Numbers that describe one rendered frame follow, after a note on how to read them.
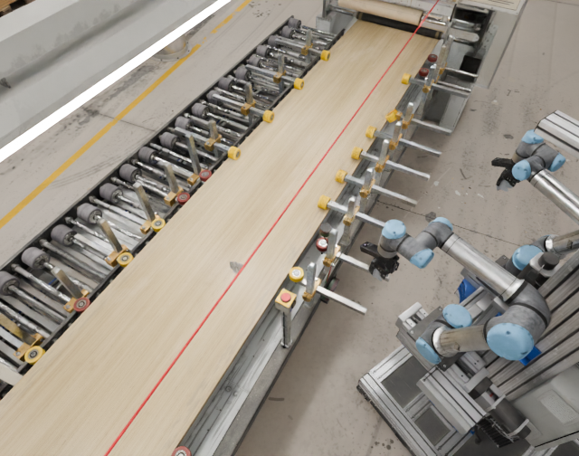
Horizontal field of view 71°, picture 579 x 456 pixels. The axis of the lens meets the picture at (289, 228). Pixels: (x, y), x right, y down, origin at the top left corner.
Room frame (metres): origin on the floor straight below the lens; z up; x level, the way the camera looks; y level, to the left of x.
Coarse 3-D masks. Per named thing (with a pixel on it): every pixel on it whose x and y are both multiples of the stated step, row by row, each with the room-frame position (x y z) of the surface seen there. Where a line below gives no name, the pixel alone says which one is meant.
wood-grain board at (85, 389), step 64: (320, 64) 3.19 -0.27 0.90; (384, 64) 3.19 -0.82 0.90; (256, 128) 2.34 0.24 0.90; (320, 128) 2.34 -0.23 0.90; (256, 192) 1.72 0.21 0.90; (320, 192) 1.72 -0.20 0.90; (192, 256) 1.24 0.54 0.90; (256, 256) 1.24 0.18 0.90; (128, 320) 0.85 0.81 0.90; (192, 320) 0.85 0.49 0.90; (256, 320) 0.85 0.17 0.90; (64, 384) 0.54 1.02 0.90; (128, 384) 0.54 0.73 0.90; (192, 384) 0.54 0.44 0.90; (0, 448) 0.29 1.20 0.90; (64, 448) 0.29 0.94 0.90; (128, 448) 0.29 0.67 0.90
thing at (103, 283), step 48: (144, 144) 2.25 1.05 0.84; (240, 144) 2.30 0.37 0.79; (96, 192) 1.81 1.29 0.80; (192, 192) 1.81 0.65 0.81; (48, 240) 1.45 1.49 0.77; (96, 240) 1.48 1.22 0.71; (144, 240) 1.39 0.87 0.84; (96, 288) 1.07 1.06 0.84; (0, 336) 0.85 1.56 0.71; (0, 384) 0.60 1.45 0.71
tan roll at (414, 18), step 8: (344, 0) 4.02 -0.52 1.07; (352, 0) 3.98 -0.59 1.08; (360, 0) 3.96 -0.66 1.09; (368, 0) 3.93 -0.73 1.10; (376, 0) 3.92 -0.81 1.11; (352, 8) 3.98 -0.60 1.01; (360, 8) 3.93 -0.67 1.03; (368, 8) 3.89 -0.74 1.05; (376, 8) 3.86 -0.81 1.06; (384, 8) 3.83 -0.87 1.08; (392, 8) 3.80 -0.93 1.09; (400, 8) 3.78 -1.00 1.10; (408, 8) 3.76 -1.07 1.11; (384, 16) 3.82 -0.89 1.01; (392, 16) 3.78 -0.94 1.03; (400, 16) 3.74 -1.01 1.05; (408, 16) 3.71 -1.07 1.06; (416, 16) 3.68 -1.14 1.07; (416, 24) 3.68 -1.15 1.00; (440, 24) 3.61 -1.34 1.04; (448, 24) 3.57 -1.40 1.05
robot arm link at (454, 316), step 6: (450, 306) 0.75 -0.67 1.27; (456, 306) 0.75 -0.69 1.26; (444, 312) 0.72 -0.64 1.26; (450, 312) 0.72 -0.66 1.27; (456, 312) 0.72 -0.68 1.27; (462, 312) 0.73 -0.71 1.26; (468, 312) 0.73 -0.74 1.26; (438, 318) 0.71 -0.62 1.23; (444, 318) 0.70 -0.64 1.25; (450, 318) 0.69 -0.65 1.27; (456, 318) 0.69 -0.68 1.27; (462, 318) 0.70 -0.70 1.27; (468, 318) 0.70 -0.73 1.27; (444, 324) 0.68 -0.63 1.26; (450, 324) 0.67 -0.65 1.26; (456, 324) 0.67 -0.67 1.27; (462, 324) 0.67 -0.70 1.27; (468, 324) 0.67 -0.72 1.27
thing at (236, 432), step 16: (432, 96) 3.03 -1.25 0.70; (416, 112) 2.78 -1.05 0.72; (416, 128) 2.62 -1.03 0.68; (384, 176) 2.05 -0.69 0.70; (368, 208) 1.76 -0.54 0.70; (352, 224) 1.62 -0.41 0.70; (352, 240) 1.49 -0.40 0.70; (320, 272) 1.25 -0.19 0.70; (336, 272) 1.28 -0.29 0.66; (304, 304) 1.03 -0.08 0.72; (304, 320) 0.94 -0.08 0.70; (288, 352) 0.76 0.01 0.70; (272, 368) 0.68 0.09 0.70; (256, 384) 0.60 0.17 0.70; (272, 384) 0.61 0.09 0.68; (256, 400) 0.52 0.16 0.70; (240, 416) 0.45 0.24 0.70; (256, 416) 0.47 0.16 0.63; (240, 432) 0.38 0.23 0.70; (224, 448) 0.32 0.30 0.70
